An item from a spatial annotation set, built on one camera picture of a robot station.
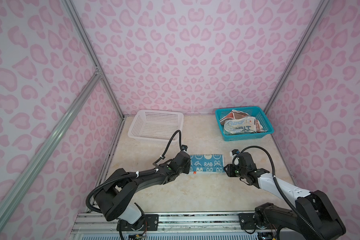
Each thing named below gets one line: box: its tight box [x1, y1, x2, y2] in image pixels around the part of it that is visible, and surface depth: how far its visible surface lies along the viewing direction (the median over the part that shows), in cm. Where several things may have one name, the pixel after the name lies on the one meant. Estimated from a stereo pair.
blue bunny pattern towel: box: [189, 154, 225, 174], surface depth 95 cm
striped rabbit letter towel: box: [223, 116, 263, 135], surface depth 108 cm
